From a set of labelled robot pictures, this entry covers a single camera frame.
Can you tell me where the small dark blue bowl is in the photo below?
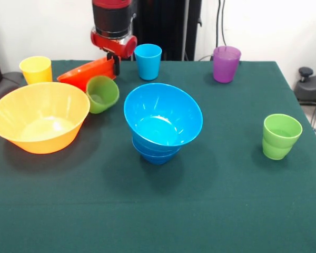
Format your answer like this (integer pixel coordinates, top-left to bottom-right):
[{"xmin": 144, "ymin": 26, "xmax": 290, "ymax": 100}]
[{"xmin": 133, "ymin": 141, "xmax": 182, "ymax": 166}]

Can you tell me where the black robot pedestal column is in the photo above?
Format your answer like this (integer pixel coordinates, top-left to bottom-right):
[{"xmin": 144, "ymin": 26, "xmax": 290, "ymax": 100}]
[{"xmin": 121, "ymin": 0, "xmax": 202, "ymax": 62}]

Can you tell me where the red-orange bowl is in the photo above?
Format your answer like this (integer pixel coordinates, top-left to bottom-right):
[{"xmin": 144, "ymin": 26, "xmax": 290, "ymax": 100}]
[{"xmin": 56, "ymin": 57, "xmax": 116, "ymax": 92}]

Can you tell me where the yellow cup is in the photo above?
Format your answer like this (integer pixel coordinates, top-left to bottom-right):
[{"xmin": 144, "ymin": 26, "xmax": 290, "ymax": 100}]
[{"xmin": 18, "ymin": 55, "xmax": 53, "ymax": 85}]

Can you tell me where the dark green tablecloth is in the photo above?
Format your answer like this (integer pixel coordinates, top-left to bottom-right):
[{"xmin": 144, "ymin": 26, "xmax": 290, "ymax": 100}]
[{"xmin": 0, "ymin": 60, "xmax": 316, "ymax": 253}]

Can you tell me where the smooth green cup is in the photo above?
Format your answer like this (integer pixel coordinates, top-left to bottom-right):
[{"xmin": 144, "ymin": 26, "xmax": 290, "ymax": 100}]
[{"xmin": 85, "ymin": 75, "xmax": 120, "ymax": 114}]

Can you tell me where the black hanging cable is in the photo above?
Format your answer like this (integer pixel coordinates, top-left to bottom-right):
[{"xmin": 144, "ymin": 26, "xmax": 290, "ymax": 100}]
[{"xmin": 216, "ymin": 0, "xmax": 229, "ymax": 47}]

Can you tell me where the large blue bowl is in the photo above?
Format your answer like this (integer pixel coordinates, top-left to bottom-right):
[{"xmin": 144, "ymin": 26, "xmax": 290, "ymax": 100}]
[{"xmin": 123, "ymin": 83, "xmax": 204, "ymax": 147}]

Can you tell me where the grey black stand base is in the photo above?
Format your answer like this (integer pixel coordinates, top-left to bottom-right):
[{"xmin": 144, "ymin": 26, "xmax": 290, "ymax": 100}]
[
  {"xmin": 0, "ymin": 71, "xmax": 26, "ymax": 106},
  {"xmin": 293, "ymin": 66, "xmax": 316, "ymax": 106}
]

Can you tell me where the large yellow-orange bowl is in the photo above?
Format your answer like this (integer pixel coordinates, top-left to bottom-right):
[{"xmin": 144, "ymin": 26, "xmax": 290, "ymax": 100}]
[{"xmin": 0, "ymin": 82, "xmax": 91, "ymax": 155}]

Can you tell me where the light blue cup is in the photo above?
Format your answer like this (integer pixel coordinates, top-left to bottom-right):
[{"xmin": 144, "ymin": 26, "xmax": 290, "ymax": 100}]
[{"xmin": 133, "ymin": 44, "xmax": 163, "ymax": 81}]

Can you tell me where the small light blue bowl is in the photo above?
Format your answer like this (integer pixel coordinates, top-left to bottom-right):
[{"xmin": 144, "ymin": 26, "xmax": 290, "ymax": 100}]
[{"xmin": 131, "ymin": 133, "xmax": 182, "ymax": 154}]

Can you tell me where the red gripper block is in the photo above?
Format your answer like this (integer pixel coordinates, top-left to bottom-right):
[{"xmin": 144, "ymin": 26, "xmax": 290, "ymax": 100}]
[{"xmin": 91, "ymin": 26, "xmax": 138, "ymax": 77}]

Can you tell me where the ridged green cup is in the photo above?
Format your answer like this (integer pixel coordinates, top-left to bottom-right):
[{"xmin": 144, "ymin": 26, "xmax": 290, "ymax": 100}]
[{"xmin": 262, "ymin": 113, "xmax": 303, "ymax": 161}]

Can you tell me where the purple cup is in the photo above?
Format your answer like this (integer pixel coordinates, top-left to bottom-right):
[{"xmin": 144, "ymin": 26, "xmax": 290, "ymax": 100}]
[{"xmin": 213, "ymin": 45, "xmax": 242, "ymax": 84}]

